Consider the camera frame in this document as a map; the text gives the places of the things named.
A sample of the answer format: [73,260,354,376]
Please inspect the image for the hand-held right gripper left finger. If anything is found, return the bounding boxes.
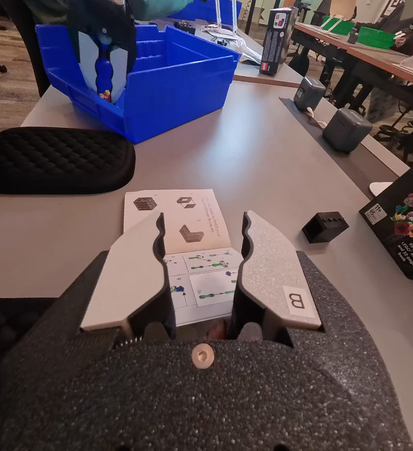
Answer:
[79,211,177,337]

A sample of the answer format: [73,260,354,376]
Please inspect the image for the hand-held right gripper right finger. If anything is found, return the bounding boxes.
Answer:
[227,210,323,340]

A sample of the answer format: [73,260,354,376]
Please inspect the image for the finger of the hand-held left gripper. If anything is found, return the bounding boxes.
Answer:
[78,31,100,95]
[110,47,129,104]

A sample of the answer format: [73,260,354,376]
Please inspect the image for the blue plastic bin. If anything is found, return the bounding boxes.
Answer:
[35,24,242,144]
[168,0,243,22]

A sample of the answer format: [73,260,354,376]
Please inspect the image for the small black lego box build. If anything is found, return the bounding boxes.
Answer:
[302,211,350,244]

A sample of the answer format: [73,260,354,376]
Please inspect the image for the lego instruction booklet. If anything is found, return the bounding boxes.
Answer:
[123,190,233,326]

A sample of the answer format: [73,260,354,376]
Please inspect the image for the black flower print lego box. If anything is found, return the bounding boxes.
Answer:
[359,152,413,287]

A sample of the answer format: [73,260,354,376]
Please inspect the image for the tall black lego box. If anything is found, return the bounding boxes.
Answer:
[259,6,299,76]

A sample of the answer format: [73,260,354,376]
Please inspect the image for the person's right hand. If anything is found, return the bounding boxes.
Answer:
[208,319,230,341]

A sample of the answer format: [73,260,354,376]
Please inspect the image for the clear plastic bags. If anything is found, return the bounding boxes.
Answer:
[201,25,263,65]

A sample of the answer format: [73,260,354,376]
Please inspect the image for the white card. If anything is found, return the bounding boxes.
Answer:
[369,181,394,196]

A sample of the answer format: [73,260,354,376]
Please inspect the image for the dark grey power cube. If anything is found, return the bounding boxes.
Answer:
[294,77,327,111]
[322,108,373,153]

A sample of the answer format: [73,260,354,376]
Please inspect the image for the green plastic bin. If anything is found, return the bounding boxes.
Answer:
[321,15,355,36]
[356,27,397,50]

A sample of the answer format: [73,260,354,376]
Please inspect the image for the long wooden top desk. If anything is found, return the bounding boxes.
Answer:
[295,21,413,93]

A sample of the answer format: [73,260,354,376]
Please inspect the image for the white frame stand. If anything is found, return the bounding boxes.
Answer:
[212,0,239,36]

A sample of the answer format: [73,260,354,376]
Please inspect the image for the dark grey table cable strip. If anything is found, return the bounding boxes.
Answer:
[279,97,401,192]

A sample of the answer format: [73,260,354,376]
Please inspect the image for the white cable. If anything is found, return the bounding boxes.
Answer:
[304,107,330,129]

